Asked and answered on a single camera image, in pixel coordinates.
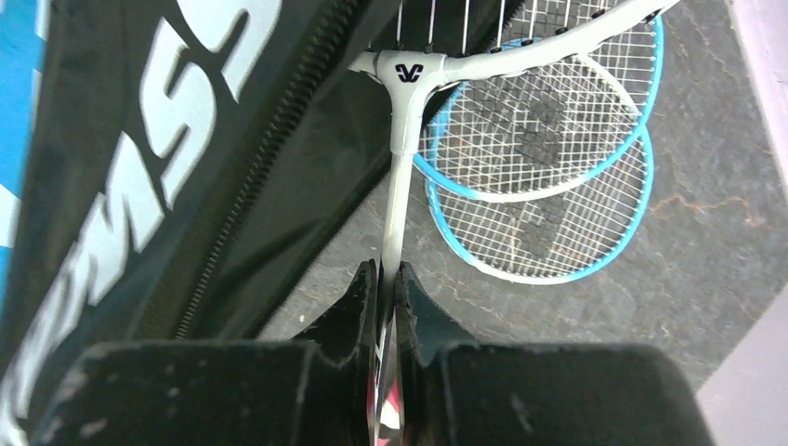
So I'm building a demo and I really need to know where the blue Sport racket bag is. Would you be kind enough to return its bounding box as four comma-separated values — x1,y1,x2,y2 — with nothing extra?
1,0,50,288

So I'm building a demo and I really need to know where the black Crossway racket bag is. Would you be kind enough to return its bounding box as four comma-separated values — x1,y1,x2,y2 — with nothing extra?
1,1,419,445

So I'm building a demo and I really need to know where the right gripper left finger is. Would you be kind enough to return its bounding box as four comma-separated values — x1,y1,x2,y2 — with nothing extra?
32,260,377,445

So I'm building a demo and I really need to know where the white badminton racket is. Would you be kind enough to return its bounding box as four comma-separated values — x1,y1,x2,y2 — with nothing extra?
351,0,670,445

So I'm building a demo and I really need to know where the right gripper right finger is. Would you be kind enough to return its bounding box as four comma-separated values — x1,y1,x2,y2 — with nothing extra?
394,263,714,445

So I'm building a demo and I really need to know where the blue badminton racket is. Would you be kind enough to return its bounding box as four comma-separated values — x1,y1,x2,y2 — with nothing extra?
425,128,655,285
414,18,665,202

